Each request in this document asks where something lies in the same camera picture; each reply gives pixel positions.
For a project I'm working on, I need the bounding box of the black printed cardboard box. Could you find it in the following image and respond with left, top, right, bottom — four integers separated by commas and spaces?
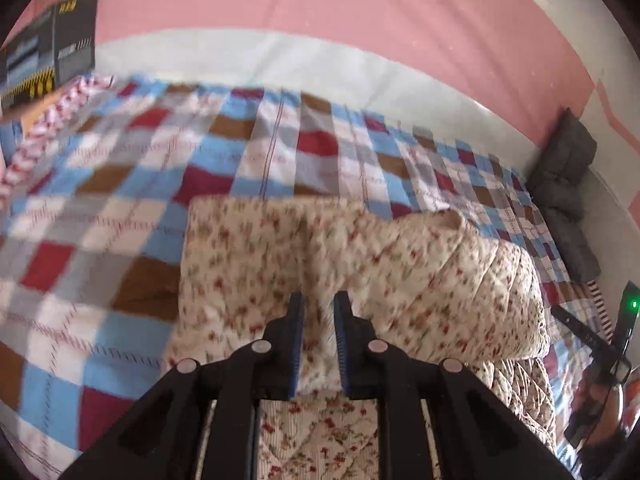
0, 0, 98, 111

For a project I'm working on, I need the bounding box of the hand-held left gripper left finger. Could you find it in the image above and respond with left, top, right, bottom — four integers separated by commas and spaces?
60, 291, 306, 480

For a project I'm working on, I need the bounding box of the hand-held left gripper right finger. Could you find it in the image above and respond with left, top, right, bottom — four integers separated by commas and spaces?
333, 290, 576, 480

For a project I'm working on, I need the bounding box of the plaid bed sheet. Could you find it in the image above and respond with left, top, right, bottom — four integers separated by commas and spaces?
0, 74, 616, 480

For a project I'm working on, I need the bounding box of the floral quilted garment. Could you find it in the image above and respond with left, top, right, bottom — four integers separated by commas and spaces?
162, 196, 557, 480

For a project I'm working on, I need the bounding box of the person's right hand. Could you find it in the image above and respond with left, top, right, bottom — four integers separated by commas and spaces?
564, 364, 628, 461

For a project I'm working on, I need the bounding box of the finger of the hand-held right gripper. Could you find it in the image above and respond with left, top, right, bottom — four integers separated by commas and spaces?
550, 305, 621, 361

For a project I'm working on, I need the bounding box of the grey cushion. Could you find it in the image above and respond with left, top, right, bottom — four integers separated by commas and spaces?
527, 109, 601, 281

